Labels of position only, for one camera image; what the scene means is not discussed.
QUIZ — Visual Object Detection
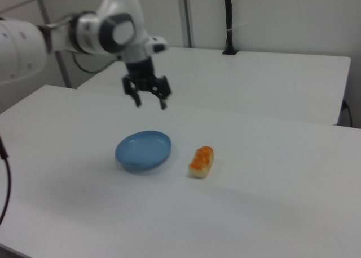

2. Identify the black pole with clamp base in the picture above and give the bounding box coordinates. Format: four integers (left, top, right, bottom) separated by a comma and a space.
222, 0, 240, 56

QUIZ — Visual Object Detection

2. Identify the blue round plate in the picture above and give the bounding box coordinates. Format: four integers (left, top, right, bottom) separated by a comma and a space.
115, 130, 173, 174

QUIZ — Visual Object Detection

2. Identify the thin black looping cable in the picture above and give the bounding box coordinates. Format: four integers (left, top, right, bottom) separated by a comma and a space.
73, 52, 121, 73

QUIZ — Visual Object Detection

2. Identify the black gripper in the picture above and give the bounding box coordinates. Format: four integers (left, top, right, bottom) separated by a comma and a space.
121, 57, 172, 110

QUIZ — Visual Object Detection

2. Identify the white side table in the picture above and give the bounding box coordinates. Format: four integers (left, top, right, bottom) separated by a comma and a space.
76, 46, 352, 127

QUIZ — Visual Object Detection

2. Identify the black cable with blue plug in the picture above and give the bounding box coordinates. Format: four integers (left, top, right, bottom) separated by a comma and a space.
341, 100, 354, 127

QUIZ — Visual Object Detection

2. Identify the black cable with connector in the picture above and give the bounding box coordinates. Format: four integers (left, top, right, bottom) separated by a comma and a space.
0, 134, 12, 225

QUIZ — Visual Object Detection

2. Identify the bread with orange topping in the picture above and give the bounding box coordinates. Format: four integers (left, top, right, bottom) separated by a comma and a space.
188, 145, 215, 179

